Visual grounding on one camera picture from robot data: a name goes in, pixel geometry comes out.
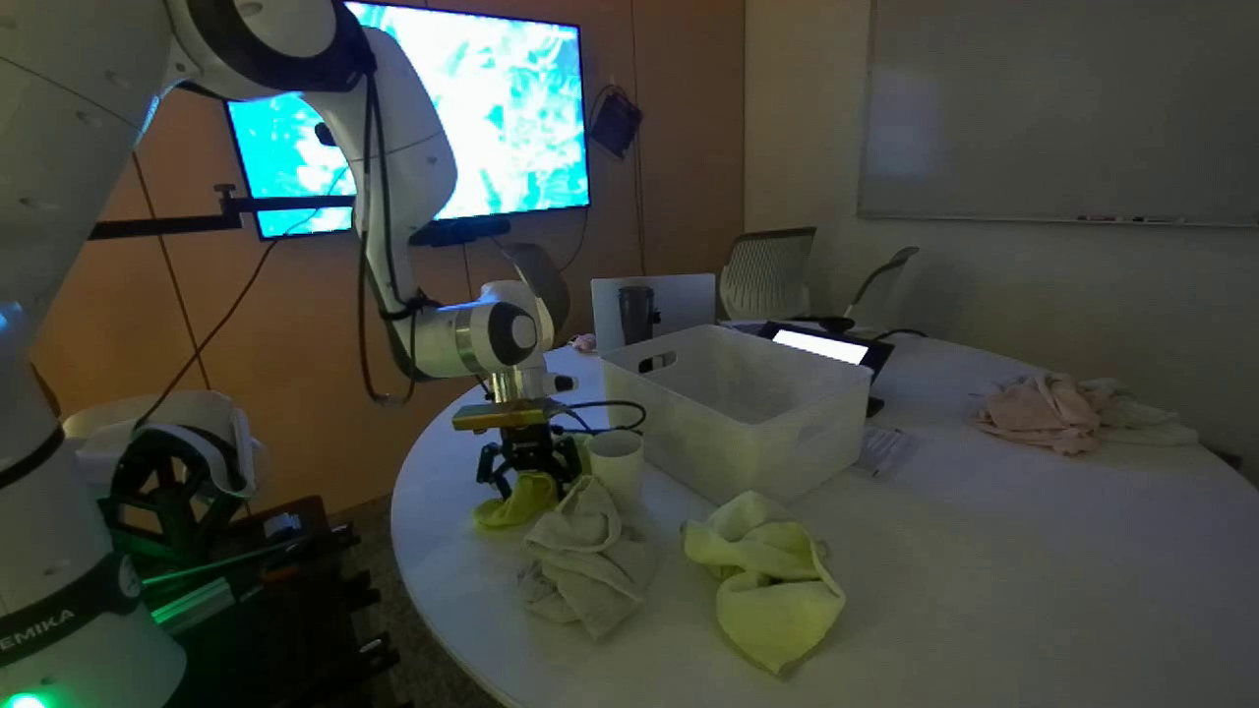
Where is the white upright panel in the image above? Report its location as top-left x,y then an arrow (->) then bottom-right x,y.
587,269 -> 724,365

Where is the black tablet lit screen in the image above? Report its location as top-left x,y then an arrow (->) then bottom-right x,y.
755,320 -> 903,387

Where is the pale green cloth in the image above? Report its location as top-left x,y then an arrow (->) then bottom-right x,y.
676,488 -> 854,681

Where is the white VR headset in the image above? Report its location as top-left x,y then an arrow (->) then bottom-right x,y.
61,387 -> 267,538

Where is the grey white cloth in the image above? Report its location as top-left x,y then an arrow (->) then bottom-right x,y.
517,474 -> 669,649

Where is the pink crumpled cloth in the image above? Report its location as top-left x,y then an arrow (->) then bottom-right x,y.
975,369 -> 1111,461

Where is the black wall device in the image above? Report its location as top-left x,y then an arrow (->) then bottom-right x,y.
592,82 -> 650,163

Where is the wall television screen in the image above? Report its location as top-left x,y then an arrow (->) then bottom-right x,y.
216,0 -> 601,248

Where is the black mounting bar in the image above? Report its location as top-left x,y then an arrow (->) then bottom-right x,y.
88,185 -> 361,246

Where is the wall whiteboard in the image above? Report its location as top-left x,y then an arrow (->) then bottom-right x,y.
854,0 -> 1259,235

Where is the white crumpled cloth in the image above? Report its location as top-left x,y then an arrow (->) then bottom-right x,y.
1082,374 -> 1208,453

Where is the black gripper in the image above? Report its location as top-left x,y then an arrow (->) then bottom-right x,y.
474,424 -> 592,507

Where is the white mug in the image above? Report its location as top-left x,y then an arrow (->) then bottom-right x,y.
583,429 -> 652,510

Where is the white plastic box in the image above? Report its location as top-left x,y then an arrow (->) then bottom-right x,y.
600,323 -> 879,510

